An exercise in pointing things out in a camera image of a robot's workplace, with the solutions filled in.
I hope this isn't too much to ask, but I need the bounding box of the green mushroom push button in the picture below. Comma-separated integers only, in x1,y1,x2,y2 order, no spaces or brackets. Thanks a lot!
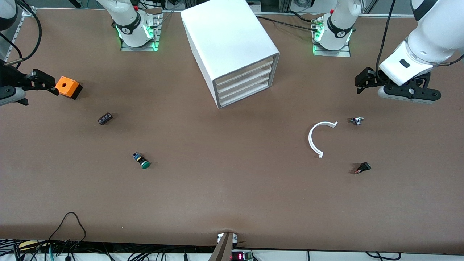
131,152,152,170

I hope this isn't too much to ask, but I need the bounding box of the white plastic drawer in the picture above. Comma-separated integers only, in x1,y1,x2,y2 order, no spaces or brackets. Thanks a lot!
220,81,270,108
218,74,271,102
216,59,273,87
217,67,272,95

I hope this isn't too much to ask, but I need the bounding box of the orange button box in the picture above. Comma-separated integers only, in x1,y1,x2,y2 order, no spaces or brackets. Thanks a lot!
55,76,83,100

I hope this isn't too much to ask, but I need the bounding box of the white drawer cabinet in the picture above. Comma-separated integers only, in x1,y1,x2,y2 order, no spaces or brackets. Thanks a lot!
180,0,280,109

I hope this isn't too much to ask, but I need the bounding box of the white curved plastic arc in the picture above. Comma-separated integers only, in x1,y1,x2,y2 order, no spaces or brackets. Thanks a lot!
308,121,338,159

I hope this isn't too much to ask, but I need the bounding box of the device with red display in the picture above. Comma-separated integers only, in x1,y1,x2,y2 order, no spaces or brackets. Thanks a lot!
231,250,254,261

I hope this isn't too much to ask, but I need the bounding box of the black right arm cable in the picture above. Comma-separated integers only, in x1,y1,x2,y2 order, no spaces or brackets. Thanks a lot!
0,0,43,67

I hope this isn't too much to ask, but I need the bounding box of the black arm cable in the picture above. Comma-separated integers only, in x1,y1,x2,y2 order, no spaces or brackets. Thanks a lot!
375,0,397,82
0,0,43,67

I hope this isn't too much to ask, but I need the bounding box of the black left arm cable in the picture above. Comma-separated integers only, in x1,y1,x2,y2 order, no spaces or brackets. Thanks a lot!
375,0,397,82

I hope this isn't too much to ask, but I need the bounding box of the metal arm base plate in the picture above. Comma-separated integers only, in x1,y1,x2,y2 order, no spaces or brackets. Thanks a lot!
121,13,161,52
312,18,351,57

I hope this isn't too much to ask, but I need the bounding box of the aluminium frame rail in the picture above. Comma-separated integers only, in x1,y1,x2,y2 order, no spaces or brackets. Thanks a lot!
5,7,37,62

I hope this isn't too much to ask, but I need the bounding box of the black cable behind cabinet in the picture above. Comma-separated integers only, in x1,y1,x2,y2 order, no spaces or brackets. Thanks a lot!
256,11,321,32

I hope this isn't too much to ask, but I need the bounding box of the black looped cable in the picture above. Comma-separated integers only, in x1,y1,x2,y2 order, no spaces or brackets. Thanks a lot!
47,212,87,244

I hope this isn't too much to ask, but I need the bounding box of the brown camera post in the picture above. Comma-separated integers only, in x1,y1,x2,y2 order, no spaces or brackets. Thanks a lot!
208,232,238,261

